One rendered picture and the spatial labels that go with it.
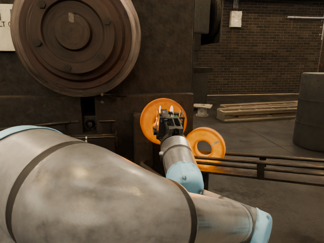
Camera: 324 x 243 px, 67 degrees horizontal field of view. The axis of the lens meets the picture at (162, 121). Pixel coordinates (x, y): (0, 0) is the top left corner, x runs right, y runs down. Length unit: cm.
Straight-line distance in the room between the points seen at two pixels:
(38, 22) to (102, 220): 82
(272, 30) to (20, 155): 817
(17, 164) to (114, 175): 9
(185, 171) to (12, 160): 33
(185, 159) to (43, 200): 36
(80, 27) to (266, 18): 754
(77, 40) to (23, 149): 68
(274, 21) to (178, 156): 790
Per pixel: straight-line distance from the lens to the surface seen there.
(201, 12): 535
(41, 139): 28
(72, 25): 92
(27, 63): 106
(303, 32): 884
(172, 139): 59
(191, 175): 50
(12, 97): 120
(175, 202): 24
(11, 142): 30
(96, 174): 21
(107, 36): 91
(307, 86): 328
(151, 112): 78
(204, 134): 89
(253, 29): 801
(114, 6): 99
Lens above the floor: 102
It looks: 14 degrees down
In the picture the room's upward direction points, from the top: straight up
